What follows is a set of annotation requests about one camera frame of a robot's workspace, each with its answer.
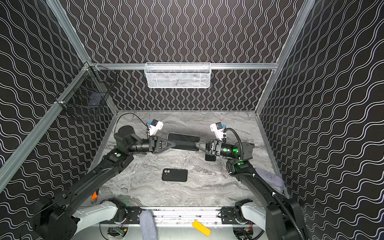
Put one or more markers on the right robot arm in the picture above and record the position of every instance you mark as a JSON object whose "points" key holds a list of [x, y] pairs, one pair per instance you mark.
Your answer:
{"points": [[280, 218]]}

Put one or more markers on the black wire basket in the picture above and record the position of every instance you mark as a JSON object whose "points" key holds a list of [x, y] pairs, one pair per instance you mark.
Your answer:
{"points": [[90, 98]]}

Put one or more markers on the black phone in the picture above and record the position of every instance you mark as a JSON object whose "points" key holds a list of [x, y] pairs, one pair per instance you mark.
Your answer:
{"points": [[184, 142]]}

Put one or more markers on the yellow tag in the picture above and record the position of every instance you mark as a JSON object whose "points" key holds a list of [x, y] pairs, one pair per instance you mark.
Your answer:
{"points": [[201, 228]]}

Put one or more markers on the aluminium front rail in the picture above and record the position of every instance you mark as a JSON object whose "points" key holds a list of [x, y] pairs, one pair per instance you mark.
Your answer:
{"points": [[163, 216]]}

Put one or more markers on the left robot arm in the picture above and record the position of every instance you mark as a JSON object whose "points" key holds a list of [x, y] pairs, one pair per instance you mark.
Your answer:
{"points": [[57, 218]]}

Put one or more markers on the white wire basket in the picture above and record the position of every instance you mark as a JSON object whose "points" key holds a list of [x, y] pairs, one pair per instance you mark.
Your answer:
{"points": [[178, 75]]}

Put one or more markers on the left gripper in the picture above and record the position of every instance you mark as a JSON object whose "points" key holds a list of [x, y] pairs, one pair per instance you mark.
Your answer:
{"points": [[153, 144]]}

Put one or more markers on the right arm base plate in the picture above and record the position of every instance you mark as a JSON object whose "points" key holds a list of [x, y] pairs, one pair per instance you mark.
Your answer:
{"points": [[231, 216]]}

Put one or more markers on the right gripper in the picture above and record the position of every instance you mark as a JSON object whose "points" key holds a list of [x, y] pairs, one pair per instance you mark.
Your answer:
{"points": [[214, 147]]}

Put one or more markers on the black phone case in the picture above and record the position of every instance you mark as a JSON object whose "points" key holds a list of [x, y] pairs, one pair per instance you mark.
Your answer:
{"points": [[175, 175]]}

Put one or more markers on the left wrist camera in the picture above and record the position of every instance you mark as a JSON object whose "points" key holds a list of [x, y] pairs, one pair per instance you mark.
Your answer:
{"points": [[155, 126]]}

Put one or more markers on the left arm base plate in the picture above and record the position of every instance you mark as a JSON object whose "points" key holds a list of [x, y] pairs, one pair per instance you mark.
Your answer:
{"points": [[132, 215]]}

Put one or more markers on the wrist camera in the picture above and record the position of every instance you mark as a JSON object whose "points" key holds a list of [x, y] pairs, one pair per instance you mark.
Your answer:
{"points": [[218, 130], [155, 126]]}

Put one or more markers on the light blue phone case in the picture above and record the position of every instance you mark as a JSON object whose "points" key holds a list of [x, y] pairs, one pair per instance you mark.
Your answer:
{"points": [[210, 158]]}

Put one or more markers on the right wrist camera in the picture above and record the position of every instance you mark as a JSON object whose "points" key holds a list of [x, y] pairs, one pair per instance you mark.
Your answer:
{"points": [[218, 130]]}

